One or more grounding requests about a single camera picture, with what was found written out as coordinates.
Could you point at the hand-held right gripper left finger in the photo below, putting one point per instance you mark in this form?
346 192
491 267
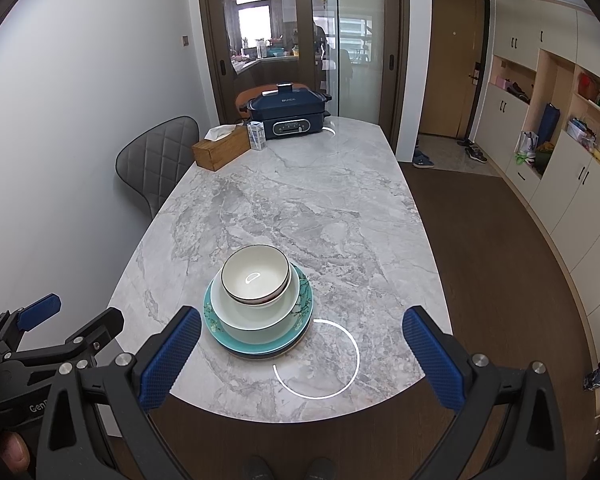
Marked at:
172 355

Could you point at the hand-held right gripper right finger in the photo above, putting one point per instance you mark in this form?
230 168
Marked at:
430 360

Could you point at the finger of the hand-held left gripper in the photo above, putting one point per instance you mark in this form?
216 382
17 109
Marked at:
97 330
40 310

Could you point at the teal floral plate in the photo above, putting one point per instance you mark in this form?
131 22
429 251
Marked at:
306 305
250 353

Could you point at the large white bowl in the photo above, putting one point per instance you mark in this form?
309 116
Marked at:
260 321

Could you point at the small white bowl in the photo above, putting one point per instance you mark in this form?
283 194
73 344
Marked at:
276 297

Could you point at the floral cream bowl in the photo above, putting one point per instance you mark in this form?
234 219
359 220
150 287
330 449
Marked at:
255 270

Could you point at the grey rimmed plate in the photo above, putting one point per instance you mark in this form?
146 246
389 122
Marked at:
296 342

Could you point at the person's left hand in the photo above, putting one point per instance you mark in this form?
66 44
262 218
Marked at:
15 450

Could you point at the person's black shoe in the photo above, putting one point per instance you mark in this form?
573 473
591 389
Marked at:
320 470
259 469

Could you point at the grey quilted chair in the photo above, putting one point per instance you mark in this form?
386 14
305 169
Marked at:
155 160

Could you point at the blue shoes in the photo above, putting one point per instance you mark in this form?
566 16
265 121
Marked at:
423 160

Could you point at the wooden tissue box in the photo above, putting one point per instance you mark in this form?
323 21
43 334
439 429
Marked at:
220 154

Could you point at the dark sneakers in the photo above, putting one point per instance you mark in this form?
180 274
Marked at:
474 152

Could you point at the white tissue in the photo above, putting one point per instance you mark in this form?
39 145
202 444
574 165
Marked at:
220 132

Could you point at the white shopping bag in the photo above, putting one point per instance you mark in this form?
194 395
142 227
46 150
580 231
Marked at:
527 147

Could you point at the white and blue carton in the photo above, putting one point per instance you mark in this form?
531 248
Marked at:
256 136

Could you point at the blue fabric bag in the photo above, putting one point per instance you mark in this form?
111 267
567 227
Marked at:
549 125

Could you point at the orange chair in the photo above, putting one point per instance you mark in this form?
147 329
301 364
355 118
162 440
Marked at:
243 96

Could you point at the blue electric cooker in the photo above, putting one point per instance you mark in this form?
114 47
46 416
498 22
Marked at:
285 105

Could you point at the brown entrance door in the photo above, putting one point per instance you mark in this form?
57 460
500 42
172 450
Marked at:
450 70

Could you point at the brown framed glass sliding door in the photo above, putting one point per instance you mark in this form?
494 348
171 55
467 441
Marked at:
207 35

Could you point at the red bag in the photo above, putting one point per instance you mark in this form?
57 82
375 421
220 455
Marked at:
587 86

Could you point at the white refrigerator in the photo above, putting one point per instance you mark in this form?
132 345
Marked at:
360 5

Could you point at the cream wall cabinet unit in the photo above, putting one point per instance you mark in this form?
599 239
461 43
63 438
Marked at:
570 195

